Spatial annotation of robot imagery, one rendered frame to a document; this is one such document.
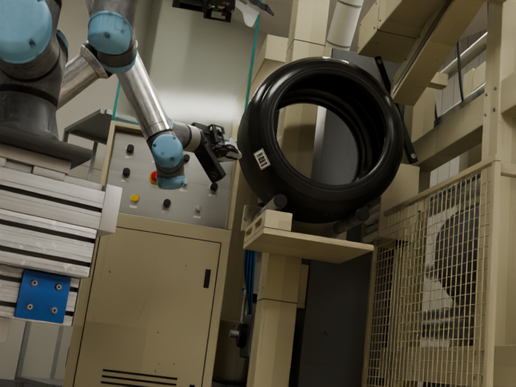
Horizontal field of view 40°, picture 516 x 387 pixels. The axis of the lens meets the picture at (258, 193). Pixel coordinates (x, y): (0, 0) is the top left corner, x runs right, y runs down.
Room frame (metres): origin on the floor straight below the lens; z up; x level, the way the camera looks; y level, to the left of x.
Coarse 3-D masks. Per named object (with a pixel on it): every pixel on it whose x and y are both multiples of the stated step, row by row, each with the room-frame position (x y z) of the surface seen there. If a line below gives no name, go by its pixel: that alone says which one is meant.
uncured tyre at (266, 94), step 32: (288, 64) 2.20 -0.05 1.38; (320, 64) 2.18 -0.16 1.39; (352, 64) 2.23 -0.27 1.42; (256, 96) 2.18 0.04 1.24; (288, 96) 2.43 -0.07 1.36; (320, 96) 2.45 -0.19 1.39; (352, 96) 2.43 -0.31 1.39; (384, 96) 2.22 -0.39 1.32; (256, 128) 2.16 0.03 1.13; (352, 128) 2.48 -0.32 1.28; (384, 128) 2.24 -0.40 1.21; (384, 160) 2.22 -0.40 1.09; (256, 192) 2.35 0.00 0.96; (288, 192) 2.20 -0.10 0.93; (320, 192) 2.19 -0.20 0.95; (352, 192) 2.21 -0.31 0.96
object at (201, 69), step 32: (160, 0) 2.74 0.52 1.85; (160, 32) 2.74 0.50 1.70; (192, 32) 2.76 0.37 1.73; (224, 32) 2.79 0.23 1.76; (256, 32) 2.80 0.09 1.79; (160, 64) 2.74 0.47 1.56; (192, 64) 2.77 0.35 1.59; (224, 64) 2.79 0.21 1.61; (160, 96) 2.75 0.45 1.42; (192, 96) 2.77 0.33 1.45; (224, 96) 2.79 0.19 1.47; (224, 128) 2.80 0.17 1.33
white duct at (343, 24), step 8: (344, 0) 2.98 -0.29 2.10; (352, 0) 2.97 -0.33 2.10; (360, 0) 2.98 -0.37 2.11; (336, 8) 3.03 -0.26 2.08; (344, 8) 3.00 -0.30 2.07; (352, 8) 2.99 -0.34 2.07; (360, 8) 3.02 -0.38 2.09; (336, 16) 3.04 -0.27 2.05; (344, 16) 3.02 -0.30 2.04; (352, 16) 3.02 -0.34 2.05; (336, 24) 3.05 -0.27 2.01; (344, 24) 3.04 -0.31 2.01; (352, 24) 3.05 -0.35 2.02; (336, 32) 3.07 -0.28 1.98; (344, 32) 3.06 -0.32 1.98; (352, 32) 3.08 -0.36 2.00; (328, 40) 3.13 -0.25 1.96; (336, 40) 3.09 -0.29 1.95; (344, 40) 3.09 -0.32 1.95; (344, 48) 3.12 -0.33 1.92
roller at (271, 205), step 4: (276, 196) 2.18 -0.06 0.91; (280, 196) 2.18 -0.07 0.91; (284, 196) 2.18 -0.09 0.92; (272, 200) 2.20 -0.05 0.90; (276, 200) 2.18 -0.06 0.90; (280, 200) 2.18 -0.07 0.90; (284, 200) 2.18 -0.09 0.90; (268, 204) 2.26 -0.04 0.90; (272, 204) 2.21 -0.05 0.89; (276, 204) 2.18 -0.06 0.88; (280, 204) 2.18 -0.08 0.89; (284, 204) 2.18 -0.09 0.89; (264, 208) 2.32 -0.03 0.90; (268, 208) 2.27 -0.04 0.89; (272, 208) 2.23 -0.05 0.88; (276, 208) 2.20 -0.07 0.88; (280, 208) 2.20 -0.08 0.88; (260, 212) 2.38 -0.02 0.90; (256, 216) 2.45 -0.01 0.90
